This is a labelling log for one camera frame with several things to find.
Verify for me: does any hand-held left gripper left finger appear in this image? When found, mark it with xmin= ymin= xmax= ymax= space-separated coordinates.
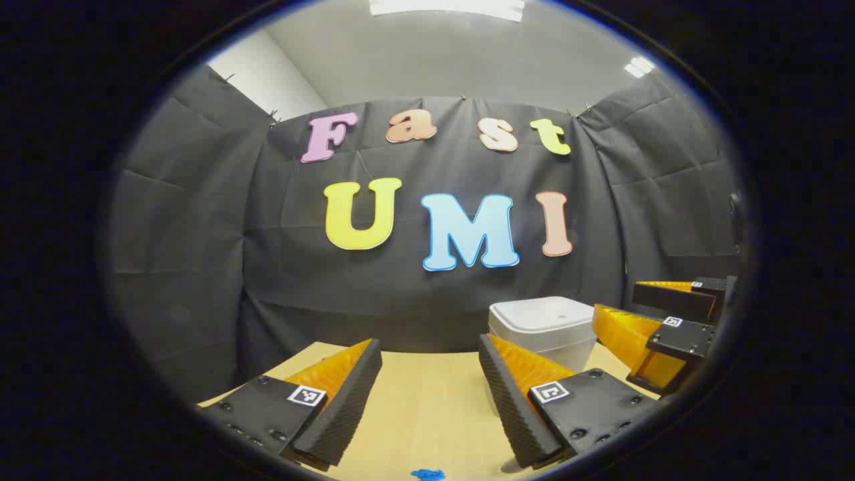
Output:
xmin=198 ymin=338 xmax=383 ymax=472

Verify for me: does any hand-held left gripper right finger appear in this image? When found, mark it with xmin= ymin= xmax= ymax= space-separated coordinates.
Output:
xmin=478 ymin=334 xmax=662 ymax=470

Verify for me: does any black backdrop cloth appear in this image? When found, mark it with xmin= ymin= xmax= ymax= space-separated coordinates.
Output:
xmin=110 ymin=63 xmax=745 ymax=408

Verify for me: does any wooden desktop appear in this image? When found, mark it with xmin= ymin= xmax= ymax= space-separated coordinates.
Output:
xmin=197 ymin=342 xmax=662 ymax=481

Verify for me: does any white desktop garbage bin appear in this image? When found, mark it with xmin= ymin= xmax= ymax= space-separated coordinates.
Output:
xmin=488 ymin=296 xmax=597 ymax=373

